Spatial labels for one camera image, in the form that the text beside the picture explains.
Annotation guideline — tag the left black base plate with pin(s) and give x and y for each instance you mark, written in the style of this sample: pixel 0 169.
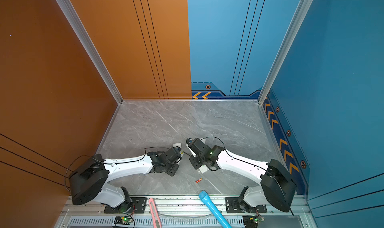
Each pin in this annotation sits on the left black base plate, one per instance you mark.
pixel 135 205

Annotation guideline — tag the aluminium corner post right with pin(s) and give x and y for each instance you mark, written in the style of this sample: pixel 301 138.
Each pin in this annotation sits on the aluminium corner post right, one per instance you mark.
pixel 295 24

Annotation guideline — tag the green circuit board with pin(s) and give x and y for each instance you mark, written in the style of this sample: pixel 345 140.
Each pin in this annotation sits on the green circuit board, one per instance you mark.
pixel 124 221
pixel 252 221

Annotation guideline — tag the aluminium corner post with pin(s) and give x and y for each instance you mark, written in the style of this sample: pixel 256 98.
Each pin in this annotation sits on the aluminium corner post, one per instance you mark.
pixel 86 41
pixel 295 24

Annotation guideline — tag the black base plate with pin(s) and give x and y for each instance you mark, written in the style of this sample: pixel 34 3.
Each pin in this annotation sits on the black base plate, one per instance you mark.
pixel 234 205
pixel 135 205

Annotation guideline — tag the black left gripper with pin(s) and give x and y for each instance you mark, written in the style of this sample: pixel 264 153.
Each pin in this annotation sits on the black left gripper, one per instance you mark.
pixel 173 173

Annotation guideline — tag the left green circuit board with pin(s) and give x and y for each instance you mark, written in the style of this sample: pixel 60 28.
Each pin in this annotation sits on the left green circuit board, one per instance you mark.
pixel 124 221

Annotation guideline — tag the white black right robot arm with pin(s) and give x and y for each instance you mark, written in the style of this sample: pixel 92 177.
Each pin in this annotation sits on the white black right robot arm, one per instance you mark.
pixel 275 185

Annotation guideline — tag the aluminium corner post left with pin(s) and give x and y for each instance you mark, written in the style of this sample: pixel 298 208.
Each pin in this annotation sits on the aluminium corner post left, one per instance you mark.
pixel 86 41

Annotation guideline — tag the aluminium front rail frame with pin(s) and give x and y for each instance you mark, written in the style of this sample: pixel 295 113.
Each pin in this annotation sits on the aluminium front rail frame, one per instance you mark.
pixel 178 211

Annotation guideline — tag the right green circuit board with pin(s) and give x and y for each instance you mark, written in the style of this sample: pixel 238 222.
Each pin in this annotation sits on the right green circuit board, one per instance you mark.
pixel 252 221

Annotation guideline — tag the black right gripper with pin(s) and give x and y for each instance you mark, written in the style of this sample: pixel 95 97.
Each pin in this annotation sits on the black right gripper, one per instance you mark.
pixel 195 166

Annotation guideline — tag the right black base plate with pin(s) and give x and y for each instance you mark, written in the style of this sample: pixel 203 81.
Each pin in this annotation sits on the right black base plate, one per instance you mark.
pixel 234 205

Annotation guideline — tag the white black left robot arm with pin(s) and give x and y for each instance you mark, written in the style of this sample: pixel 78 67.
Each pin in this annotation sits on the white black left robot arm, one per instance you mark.
pixel 90 182

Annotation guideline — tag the white remote with back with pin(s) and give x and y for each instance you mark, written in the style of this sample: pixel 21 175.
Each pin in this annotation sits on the white remote with back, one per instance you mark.
pixel 203 169

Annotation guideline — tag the pink utility knife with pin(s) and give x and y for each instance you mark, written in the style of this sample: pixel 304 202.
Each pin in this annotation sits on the pink utility knife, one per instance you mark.
pixel 154 212

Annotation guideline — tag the blue plastic flashlight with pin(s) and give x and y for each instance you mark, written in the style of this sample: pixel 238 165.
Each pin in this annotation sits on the blue plastic flashlight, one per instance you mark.
pixel 205 198

